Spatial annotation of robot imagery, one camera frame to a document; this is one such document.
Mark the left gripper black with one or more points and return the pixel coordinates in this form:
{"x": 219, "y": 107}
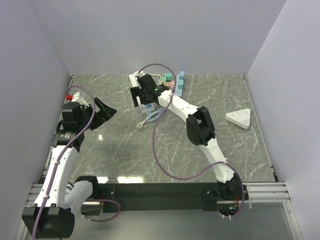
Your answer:
{"x": 100, "y": 117}

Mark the blue plug adapter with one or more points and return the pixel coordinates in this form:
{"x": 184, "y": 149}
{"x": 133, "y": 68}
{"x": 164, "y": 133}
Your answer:
{"x": 180, "y": 79}

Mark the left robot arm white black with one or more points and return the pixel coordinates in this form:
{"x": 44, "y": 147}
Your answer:
{"x": 52, "y": 215}

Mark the aluminium rail frame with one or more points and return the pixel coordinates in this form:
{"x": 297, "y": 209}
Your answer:
{"x": 258, "y": 192}

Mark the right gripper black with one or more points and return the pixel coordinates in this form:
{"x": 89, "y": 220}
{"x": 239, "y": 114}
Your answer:
{"x": 137, "y": 91}

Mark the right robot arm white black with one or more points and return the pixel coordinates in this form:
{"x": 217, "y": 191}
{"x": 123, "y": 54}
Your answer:
{"x": 199, "y": 128}

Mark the black base bar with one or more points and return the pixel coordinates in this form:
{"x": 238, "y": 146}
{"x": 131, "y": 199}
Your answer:
{"x": 168, "y": 196}

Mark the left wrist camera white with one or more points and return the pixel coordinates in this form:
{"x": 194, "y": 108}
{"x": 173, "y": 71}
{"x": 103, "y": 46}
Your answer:
{"x": 78, "y": 97}

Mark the blue long power strip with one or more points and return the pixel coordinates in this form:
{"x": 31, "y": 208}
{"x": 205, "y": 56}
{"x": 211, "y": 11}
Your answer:
{"x": 178, "y": 91}

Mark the white triangular power strip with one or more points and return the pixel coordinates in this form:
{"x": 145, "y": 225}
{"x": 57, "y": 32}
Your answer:
{"x": 240, "y": 118}

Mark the green plug adapter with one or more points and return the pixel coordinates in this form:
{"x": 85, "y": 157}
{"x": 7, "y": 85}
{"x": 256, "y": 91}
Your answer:
{"x": 167, "y": 77}

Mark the pink round power strip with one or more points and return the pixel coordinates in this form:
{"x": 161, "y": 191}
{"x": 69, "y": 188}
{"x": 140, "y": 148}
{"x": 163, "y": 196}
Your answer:
{"x": 167, "y": 82}

